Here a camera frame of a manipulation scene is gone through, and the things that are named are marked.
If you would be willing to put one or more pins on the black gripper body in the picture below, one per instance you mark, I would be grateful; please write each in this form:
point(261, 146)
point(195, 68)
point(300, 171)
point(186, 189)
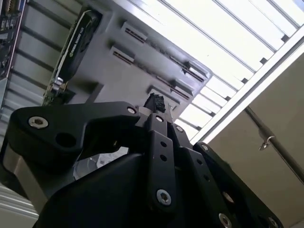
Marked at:
point(99, 204)

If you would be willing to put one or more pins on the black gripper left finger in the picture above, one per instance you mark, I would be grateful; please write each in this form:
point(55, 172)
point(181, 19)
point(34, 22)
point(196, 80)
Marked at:
point(71, 116)

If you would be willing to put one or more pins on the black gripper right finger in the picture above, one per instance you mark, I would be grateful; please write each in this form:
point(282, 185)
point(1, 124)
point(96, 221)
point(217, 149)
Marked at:
point(188, 164)

